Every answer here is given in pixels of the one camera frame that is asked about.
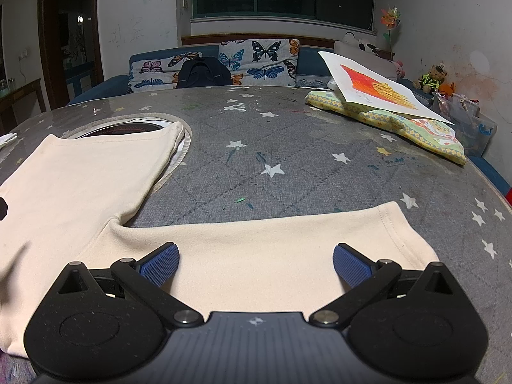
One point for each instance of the white glove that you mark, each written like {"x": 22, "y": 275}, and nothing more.
{"x": 7, "y": 139}

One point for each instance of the pink plush toy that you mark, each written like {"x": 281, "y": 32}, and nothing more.
{"x": 398, "y": 70}

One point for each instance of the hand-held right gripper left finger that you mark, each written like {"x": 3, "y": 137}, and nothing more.
{"x": 162, "y": 264}

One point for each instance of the blue sofa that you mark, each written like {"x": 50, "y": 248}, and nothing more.
{"x": 314, "y": 64}

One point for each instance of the black backpack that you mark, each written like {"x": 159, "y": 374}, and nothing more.
{"x": 202, "y": 74}

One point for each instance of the paper sheet with orange drawing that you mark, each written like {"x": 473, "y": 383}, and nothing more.
{"x": 360, "y": 88}

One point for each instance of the orange plush toy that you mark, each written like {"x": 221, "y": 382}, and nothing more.
{"x": 448, "y": 88}

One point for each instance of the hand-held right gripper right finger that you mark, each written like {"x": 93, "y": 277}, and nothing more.
{"x": 352, "y": 266}

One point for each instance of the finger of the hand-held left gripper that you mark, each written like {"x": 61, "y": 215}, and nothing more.
{"x": 3, "y": 208}

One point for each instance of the cream pants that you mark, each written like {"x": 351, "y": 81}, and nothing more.
{"x": 80, "y": 192}

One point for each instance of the grey star tablecloth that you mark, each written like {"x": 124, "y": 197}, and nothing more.
{"x": 280, "y": 136}

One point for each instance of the dark wooden door frame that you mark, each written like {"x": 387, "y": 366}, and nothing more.
{"x": 96, "y": 28}

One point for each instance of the green yellow patterned cloth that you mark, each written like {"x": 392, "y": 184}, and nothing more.
{"x": 424, "y": 132}

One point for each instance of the round black induction cooktop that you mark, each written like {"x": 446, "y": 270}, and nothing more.
{"x": 120, "y": 129}

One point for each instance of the panda plush toy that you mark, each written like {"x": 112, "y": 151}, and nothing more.
{"x": 366, "y": 44}

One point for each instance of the teddy bear in yellow vest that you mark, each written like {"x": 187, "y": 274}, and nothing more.
{"x": 434, "y": 78}

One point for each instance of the butterfly print cushion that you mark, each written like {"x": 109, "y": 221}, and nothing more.
{"x": 264, "y": 60}
{"x": 156, "y": 70}

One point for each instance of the wooden side cabinet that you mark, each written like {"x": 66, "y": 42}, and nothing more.
{"x": 24, "y": 96}

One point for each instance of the clear plastic storage box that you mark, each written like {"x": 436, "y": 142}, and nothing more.
{"x": 476, "y": 128}

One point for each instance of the colourful paper flower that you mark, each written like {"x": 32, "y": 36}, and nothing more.
{"x": 390, "y": 18}

